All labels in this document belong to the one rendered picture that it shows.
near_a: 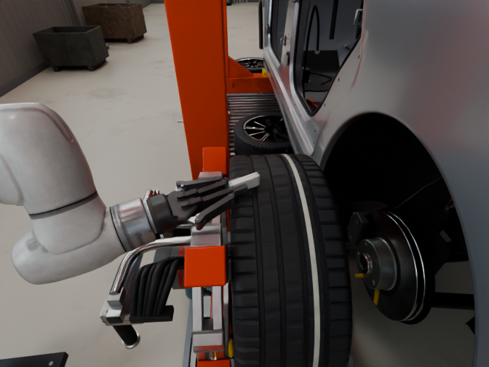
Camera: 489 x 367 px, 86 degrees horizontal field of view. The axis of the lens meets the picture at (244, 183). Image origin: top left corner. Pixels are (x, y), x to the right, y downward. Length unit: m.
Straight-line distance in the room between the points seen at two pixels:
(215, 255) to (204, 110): 0.60
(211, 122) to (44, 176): 0.64
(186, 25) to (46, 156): 0.58
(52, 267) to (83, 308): 1.46
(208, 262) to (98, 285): 1.56
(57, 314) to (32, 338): 0.14
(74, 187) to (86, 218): 0.05
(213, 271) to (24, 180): 0.32
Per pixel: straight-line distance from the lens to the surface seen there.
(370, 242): 0.90
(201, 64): 0.92
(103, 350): 1.80
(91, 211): 0.50
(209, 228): 0.59
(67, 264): 0.52
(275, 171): 0.64
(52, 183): 0.48
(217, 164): 0.82
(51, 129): 0.49
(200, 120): 0.99
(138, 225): 0.50
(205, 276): 0.50
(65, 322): 1.98
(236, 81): 2.96
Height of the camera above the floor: 1.56
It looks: 39 degrees down
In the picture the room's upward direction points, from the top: straight up
